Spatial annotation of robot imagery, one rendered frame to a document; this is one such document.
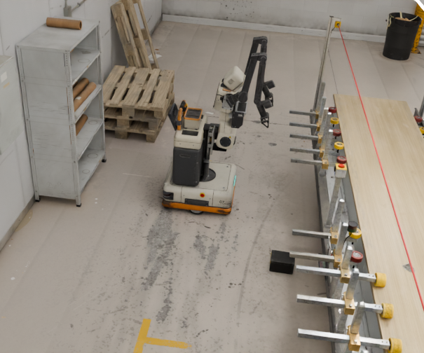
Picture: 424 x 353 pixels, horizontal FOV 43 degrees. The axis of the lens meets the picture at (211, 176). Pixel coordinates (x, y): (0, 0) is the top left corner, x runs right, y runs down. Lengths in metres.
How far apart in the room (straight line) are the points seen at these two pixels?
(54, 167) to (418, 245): 3.20
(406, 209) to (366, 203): 0.28
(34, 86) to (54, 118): 0.32
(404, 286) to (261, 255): 1.70
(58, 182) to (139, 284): 1.38
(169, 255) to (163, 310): 0.65
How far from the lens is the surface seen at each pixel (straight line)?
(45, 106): 4.91
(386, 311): 3.17
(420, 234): 3.94
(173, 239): 4.91
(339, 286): 3.43
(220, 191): 5.07
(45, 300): 4.43
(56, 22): 5.17
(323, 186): 4.57
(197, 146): 4.85
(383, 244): 3.74
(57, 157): 5.12
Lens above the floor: 3.07
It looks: 32 degrees down
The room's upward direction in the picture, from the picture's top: 4 degrees clockwise
